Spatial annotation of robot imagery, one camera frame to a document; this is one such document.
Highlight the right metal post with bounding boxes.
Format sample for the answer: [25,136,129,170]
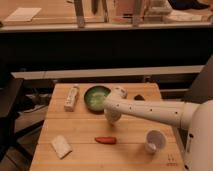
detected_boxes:
[132,0,142,27]

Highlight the white paper sheet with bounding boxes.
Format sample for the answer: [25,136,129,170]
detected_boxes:
[5,7,41,22]

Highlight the metal post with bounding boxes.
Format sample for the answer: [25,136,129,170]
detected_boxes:
[74,0,85,28]
[132,0,142,27]

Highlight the black rectangular block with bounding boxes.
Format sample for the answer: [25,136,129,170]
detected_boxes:
[134,94,145,101]

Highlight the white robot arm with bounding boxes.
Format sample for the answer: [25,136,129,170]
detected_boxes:
[103,87,213,171]

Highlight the green ceramic bowl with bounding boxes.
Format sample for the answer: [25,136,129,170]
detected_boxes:
[84,85,111,112]

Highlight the left metal post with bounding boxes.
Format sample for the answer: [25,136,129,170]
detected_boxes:
[74,0,85,28]

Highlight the white sponge piece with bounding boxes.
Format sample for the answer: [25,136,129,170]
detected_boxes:
[51,135,72,159]

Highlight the red pepper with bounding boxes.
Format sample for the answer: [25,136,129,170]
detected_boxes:
[95,137,117,145]

